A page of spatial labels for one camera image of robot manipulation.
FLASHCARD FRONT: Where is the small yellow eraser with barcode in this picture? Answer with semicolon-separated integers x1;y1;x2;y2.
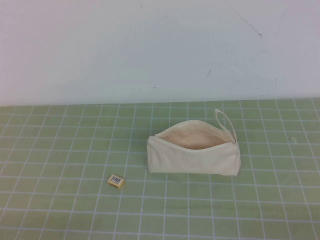
107;175;126;186

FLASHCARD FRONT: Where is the cream canvas pencil case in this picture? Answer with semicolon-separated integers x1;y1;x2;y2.
146;108;242;176

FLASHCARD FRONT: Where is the green grid cutting mat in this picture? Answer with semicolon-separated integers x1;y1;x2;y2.
0;98;320;240

